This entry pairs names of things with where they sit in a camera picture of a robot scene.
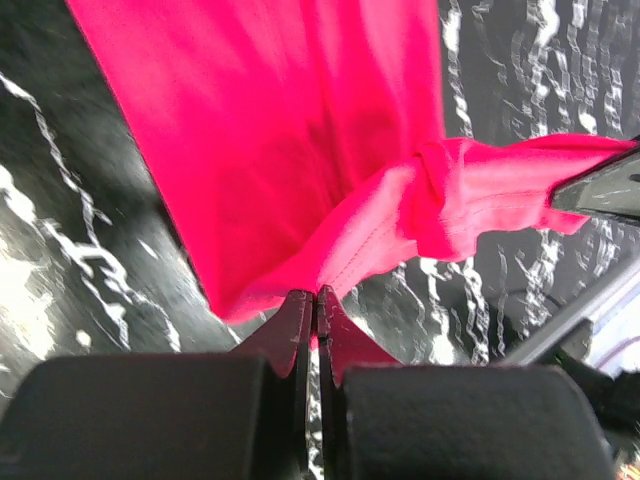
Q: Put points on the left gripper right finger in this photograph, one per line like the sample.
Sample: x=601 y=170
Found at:
x=382 y=420

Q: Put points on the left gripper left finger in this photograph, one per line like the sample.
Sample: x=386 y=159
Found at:
x=234 y=415

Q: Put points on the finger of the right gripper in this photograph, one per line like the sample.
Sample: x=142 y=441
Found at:
x=610 y=189

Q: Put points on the pink t shirt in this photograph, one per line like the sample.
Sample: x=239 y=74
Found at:
x=299 y=144

